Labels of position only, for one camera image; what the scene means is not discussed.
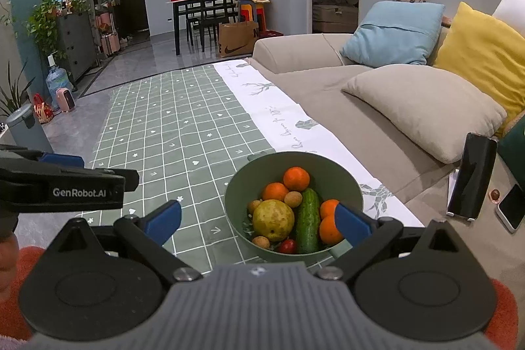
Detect pink cloth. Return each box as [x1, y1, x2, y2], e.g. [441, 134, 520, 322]
[0, 334, 27, 350]

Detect green cucumber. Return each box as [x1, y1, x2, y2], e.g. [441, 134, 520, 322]
[295, 188, 321, 254]

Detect orange fleece clothing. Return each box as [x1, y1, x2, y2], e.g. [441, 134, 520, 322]
[0, 245, 522, 340]

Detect beige cushion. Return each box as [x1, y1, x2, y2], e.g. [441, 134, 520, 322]
[341, 64, 508, 165]

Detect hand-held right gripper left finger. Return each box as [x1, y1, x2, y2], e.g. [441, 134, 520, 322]
[45, 199, 203, 285]

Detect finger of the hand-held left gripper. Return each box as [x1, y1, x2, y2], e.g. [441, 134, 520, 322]
[0, 144, 85, 169]
[0, 159, 140, 193]

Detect person's left hand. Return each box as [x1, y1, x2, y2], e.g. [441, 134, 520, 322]
[0, 237, 20, 299]

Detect blue water bottle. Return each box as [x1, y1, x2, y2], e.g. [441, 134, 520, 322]
[45, 54, 74, 109]

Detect black smartphone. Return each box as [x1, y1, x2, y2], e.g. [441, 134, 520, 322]
[446, 133, 498, 220]

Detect colourful stacked stools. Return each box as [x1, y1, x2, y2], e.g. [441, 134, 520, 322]
[238, 0, 267, 31]

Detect brown paper bag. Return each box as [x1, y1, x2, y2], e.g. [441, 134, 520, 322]
[217, 21, 260, 59]

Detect pink heater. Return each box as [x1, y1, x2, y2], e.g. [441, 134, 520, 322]
[55, 88, 77, 113]

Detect pink suitcase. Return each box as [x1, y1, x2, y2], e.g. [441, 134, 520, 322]
[100, 31, 120, 57]

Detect orange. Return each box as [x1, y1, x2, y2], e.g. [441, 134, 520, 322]
[319, 199, 341, 220]
[262, 182, 290, 202]
[283, 166, 311, 192]
[318, 216, 345, 246]

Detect green bowl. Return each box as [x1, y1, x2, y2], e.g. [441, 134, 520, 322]
[224, 151, 364, 264]

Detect grey cabinet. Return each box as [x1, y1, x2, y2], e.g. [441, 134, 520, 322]
[55, 10, 99, 82]

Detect beige sofa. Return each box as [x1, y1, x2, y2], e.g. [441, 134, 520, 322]
[251, 0, 525, 285]

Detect potted trailing plant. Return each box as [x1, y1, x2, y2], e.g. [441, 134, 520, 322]
[25, 0, 91, 59]

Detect light blue cushion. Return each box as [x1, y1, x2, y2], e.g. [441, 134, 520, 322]
[340, 1, 446, 69]

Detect bed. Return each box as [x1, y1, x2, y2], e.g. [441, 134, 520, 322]
[312, 3, 358, 34]

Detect white-edged smartphone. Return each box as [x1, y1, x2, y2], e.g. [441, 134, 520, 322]
[495, 183, 525, 234]

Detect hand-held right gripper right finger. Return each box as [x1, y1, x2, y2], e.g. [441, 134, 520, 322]
[316, 201, 466, 287]

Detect yellow pear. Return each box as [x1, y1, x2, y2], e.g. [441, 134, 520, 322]
[252, 199, 296, 242]

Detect grey bin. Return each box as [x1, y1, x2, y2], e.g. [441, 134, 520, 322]
[6, 104, 54, 154]

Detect white cushion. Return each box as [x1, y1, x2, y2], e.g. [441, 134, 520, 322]
[491, 0, 525, 27]

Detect green checked tablecloth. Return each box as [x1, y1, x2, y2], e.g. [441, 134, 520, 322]
[76, 61, 425, 277]

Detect tall thin-leaf plant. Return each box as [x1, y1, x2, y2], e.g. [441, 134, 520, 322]
[0, 1, 37, 117]

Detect yellow cushion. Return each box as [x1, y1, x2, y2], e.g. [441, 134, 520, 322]
[432, 1, 525, 137]

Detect black dining table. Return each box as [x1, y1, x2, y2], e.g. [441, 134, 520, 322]
[165, 0, 271, 56]

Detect dark green garment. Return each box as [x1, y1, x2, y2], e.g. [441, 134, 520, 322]
[496, 124, 525, 180]

